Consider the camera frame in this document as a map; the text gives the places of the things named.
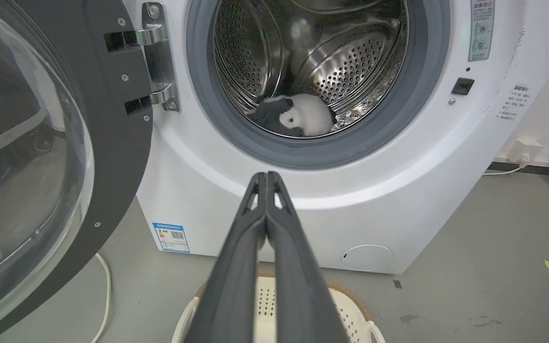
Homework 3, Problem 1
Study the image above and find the black and white panda plush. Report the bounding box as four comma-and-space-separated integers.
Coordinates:
247, 93, 337, 138

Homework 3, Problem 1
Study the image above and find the chrome door hinge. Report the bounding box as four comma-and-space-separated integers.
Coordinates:
135, 2, 181, 112

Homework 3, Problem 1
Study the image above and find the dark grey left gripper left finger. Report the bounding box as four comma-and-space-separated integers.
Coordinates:
183, 172, 267, 343

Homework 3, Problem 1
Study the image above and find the blue energy label sticker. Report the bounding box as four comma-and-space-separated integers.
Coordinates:
152, 222, 191, 253

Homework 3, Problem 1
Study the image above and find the white perforated laundry basket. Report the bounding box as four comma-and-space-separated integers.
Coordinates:
172, 272, 386, 343

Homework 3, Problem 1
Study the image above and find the white wall socket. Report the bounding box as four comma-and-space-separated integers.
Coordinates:
507, 139, 544, 164

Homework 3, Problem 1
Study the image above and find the white power cable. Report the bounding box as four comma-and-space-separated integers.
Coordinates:
90, 252, 113, 343

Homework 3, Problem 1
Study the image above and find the washing machine glass door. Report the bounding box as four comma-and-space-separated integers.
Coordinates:
0, 0, 154, 343

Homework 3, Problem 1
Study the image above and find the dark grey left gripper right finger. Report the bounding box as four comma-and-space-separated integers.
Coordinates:
266, 171, 349, 343

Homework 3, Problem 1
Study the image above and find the white front-load washing machine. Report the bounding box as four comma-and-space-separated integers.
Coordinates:
121, 0, 549, 275

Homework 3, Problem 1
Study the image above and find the white wall socket cable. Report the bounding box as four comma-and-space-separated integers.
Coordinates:
482, 162, 528, 176

